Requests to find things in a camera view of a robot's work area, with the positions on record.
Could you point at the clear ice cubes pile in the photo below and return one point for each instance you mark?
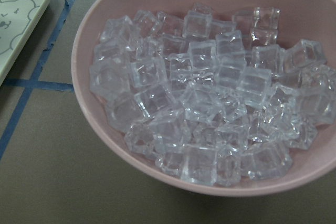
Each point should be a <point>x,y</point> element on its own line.
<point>212,101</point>

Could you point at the cream bear tray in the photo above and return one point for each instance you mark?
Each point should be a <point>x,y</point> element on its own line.
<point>18,20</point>

